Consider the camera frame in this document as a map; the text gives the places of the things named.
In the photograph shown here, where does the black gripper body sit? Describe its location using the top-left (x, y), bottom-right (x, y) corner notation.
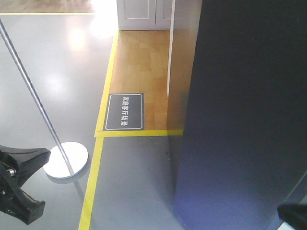
top-left (0, 149), bottom-right (22, 213)

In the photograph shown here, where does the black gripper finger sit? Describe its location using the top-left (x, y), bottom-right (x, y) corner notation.
top-left (0, 145), bottom-right (50, 187)
top-left (9, 188), bottom-right (46, 225)
top-left (277, 204), bottom-right (307, 230)

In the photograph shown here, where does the grey fridge with open door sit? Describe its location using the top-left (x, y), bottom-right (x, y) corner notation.
top-left (174, 0), bottom-right (307, 230)

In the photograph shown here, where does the metal stanchion pole with base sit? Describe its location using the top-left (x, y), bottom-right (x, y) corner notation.
top-left (0, 21), bottom-right (88, 178)

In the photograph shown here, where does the dark floor sign white text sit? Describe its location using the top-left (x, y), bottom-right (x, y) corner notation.
top-left (103, 93), bottom-right (144, 131)

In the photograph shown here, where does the white cabinet in background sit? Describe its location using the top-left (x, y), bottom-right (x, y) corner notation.
top-left (117, 0), bottom-right (173, 30)

